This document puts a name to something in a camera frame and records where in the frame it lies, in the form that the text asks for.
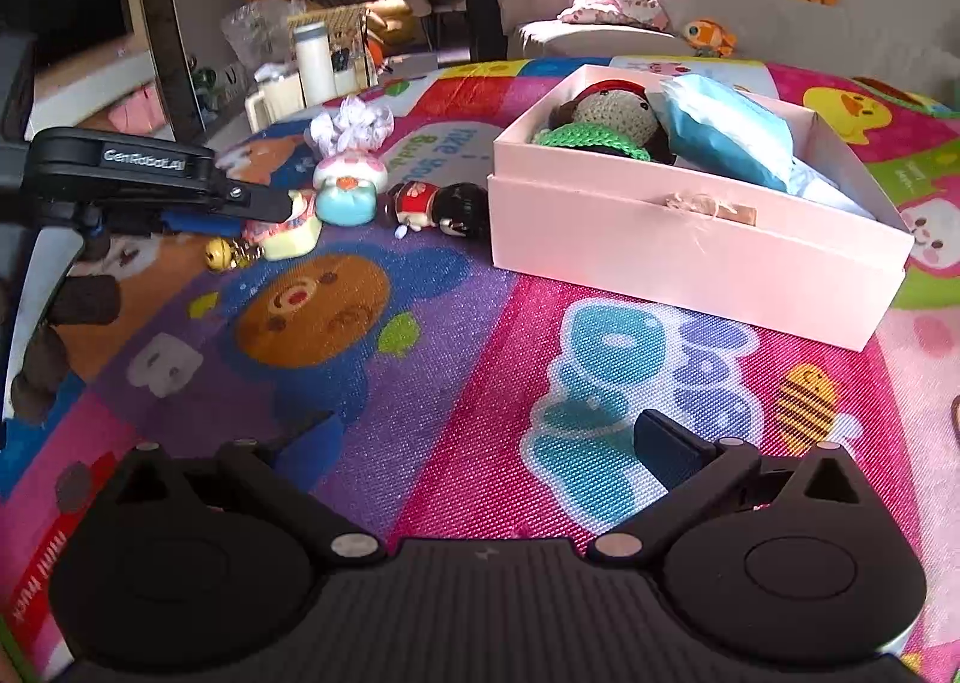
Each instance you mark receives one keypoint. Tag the blue tissue packet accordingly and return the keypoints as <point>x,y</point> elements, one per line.
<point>720,128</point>

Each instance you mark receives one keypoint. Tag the pink blanket heap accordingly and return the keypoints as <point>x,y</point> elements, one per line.
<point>615,1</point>

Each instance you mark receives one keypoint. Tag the white crinkled plastic wrapper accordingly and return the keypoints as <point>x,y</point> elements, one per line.
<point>352,124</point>

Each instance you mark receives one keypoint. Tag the pink and teal mushroom toy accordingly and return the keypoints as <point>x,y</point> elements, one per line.
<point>345,203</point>

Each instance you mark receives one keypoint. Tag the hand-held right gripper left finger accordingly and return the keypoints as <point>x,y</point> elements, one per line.
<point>307,434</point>

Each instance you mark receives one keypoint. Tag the crochet doll with red hat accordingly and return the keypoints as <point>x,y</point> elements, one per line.
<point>615,109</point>

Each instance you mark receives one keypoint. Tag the orange clownfish plush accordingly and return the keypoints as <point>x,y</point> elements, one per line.
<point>705,35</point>

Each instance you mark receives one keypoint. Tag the clear plastic bag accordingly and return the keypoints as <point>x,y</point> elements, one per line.
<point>255,31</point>

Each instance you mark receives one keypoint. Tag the black framed screen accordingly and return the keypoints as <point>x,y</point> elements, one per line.
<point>161,16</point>

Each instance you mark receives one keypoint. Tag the pink cardboard box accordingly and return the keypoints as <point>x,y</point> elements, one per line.
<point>675,263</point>

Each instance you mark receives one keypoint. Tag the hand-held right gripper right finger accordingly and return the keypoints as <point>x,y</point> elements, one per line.
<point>664,447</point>

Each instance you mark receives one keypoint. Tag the person's left hand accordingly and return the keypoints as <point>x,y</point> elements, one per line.
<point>86,299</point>

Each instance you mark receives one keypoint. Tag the wicker basket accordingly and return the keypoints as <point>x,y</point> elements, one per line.
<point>337,23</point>

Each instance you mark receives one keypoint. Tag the beige sofa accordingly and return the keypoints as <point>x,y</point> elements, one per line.
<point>787,23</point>

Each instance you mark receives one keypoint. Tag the white thermos bottle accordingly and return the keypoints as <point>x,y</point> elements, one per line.
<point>313,65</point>

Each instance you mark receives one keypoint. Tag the colourful cartoon play mat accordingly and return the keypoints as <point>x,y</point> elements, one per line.
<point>450,368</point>

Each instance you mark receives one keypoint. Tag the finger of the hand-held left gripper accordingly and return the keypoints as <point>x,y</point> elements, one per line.
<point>255,199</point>
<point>195,222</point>

